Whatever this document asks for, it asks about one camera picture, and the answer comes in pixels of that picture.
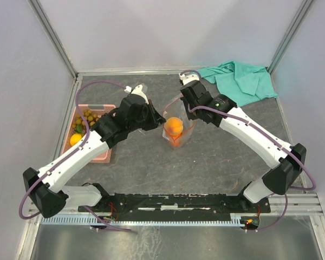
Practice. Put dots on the yellow toy fruit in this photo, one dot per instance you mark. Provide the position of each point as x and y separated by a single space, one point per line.
75 138

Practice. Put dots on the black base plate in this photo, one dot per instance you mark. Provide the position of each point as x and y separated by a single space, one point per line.
193 215

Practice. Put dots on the teal cloth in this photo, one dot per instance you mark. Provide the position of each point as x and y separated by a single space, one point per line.
241 82

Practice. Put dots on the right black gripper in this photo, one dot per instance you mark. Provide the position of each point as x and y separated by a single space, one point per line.
192 117

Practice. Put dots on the small orange toy fruit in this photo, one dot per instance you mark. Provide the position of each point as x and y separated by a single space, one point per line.
174 126

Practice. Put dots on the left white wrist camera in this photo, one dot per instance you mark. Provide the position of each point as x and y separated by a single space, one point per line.
139 90

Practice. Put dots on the brown longan bunch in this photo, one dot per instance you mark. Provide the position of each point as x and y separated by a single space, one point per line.
79 125

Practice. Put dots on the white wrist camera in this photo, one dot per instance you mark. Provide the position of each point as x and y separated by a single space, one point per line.
187 76
139 90

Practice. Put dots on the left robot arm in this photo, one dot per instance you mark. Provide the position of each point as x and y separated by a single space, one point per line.
46 186

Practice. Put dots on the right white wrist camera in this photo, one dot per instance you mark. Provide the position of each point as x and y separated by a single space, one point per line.
187 76

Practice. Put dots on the pink perforated basket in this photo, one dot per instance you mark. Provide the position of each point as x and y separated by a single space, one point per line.
99 110

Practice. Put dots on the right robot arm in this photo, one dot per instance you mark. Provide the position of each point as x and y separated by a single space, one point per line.
284 160

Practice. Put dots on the clear zip top bag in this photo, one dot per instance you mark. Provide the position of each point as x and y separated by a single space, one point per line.
176 109

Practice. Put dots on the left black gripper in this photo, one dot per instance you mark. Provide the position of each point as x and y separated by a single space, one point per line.
156 117

